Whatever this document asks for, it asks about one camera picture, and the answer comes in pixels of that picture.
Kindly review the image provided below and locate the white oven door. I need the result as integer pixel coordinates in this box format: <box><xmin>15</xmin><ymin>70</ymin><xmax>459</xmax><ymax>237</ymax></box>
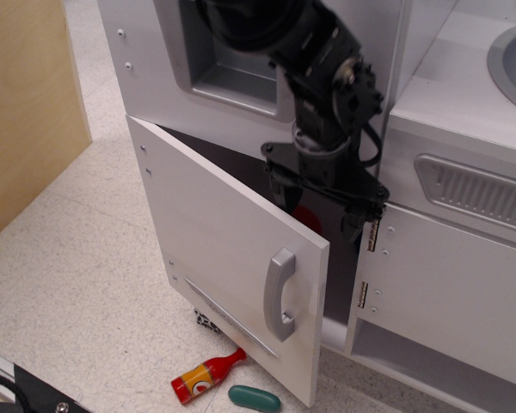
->
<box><xmin>357</xmin><ymin>206</ymin><xmax>516</xmax><ymax>385</ymax></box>

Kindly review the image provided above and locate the upper brass oven hinge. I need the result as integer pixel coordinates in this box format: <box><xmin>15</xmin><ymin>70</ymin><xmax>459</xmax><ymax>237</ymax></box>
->
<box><xmin>366</xmin><ymin>219</ymin><xmax>379</xmax><ymax>252</ymax></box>

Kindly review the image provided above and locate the green toy pickle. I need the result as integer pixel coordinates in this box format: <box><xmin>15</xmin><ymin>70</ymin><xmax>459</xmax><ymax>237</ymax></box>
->
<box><xmin>228</xmin><ymin>385</ymin><xmax>281</xmax><ymax>412</ymax></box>

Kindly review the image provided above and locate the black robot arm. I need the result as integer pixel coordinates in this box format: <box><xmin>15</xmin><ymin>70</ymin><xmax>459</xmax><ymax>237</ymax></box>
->
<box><xmin>196</xmin><ymin>1</ymin><xmax>390</xmax><ymax>242</ymax></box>

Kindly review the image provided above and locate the grey sink basin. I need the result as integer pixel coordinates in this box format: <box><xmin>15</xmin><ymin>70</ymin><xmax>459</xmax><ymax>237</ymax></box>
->
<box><xmin>487</xmin><ymin>26</ymin><xmax>516</xmax><ymax>106</ymax></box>

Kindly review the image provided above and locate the white fridge door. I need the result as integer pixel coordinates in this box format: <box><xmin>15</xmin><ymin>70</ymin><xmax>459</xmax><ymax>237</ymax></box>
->
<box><xmin>127</xmin><ymin>117</ymin><xmax>329</xmax><ymax>406</ymax></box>

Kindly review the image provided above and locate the brass oven hinge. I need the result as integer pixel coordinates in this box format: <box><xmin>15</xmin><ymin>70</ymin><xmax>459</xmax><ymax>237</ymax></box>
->
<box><xmin>358</xmin><ymin>281</ymin><xmax>368</xmax><ymax>308</ymax></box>
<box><xmin>366</xmin><ymin>219</ymin><xmax>379</xmax><ymax>252</ymax></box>

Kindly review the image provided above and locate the white toy kitchen counter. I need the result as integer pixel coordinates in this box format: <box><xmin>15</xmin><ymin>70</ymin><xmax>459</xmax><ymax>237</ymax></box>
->
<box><xmin>346</xmin><ymin>1</ymin><xmax>516</xmax><ymax>412</ymax></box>

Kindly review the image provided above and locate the red toy sauce bottle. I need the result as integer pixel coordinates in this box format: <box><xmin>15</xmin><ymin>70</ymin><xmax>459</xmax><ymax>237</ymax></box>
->
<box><xmin>171</xmin><ymin>348</ymin><xmax>247</xmax><ymax>404</ymax></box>

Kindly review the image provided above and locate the white toy fridge cabinet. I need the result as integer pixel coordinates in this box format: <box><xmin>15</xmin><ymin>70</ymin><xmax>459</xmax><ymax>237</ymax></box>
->
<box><xmin>98</xmin><ymin>1</ymin><xmax>409</xmax><ymax>351</ymax></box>

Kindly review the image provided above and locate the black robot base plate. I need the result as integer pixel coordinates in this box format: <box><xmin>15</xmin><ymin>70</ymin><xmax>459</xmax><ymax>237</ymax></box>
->
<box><xmin>14</xmin><ymin>365</ymin><xmax>89</xmax><ymax>413</ymax></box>

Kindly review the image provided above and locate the plywood board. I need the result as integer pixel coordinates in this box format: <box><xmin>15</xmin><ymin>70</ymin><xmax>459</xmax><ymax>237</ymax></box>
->
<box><xmin>0</xmin><ymin>1</ymin><xmax>91</xmax><ymax>232</ymax></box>

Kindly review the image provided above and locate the black base cable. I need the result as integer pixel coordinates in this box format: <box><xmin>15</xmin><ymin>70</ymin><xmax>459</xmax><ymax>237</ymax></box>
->
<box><xmin>0</xmin><ymin>372</ymin><xmax>25</xmax><ymax>413</ymax></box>

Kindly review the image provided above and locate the silver vent panel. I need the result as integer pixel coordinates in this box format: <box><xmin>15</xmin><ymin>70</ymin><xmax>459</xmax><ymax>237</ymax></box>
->
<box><xmin>414</xmin><ymin>154</ymin><xmax>516</xmax><ymax>230</ymax></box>

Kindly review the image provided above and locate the aluminium extrusion foot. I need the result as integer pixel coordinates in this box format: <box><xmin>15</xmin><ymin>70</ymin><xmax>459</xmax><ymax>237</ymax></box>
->
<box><xmin>193</xmin><ymin>309</ymin><xmax>221</xmax><ymax>334</ymax></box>

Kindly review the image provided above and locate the red toy pot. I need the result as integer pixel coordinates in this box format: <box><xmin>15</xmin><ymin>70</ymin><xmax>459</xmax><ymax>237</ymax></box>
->
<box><xmin>292</xmin><ymin>205</ymin><xmax>323</xmax><ymax>235</ymax></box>

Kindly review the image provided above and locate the lower brass oven hinge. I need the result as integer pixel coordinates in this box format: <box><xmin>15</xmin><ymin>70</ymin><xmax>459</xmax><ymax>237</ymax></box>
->
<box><xmin>358</xmin><ymin>281</ymin><xmax>368</xmax><ymax>308</ymax></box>

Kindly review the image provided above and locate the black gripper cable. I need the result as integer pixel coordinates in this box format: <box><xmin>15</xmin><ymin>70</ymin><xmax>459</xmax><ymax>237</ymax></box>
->
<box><xmin>359</xmin><ymin>122</ymin><xmax>384</xmax><ymax>169</ymax></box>

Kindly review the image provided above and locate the silver fridge door handle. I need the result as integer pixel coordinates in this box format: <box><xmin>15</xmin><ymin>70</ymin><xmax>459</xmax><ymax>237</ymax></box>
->
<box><xmin>263</xmin><ymin>248</ymin><xmax>296</xmax><ymax>342</ymax></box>

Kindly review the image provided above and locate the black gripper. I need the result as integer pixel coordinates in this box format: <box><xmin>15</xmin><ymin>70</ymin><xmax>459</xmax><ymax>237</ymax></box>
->
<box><xmin>261</xmin><ymin>128</ymin><xmax>390</xmax><ymax>243</ymax></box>

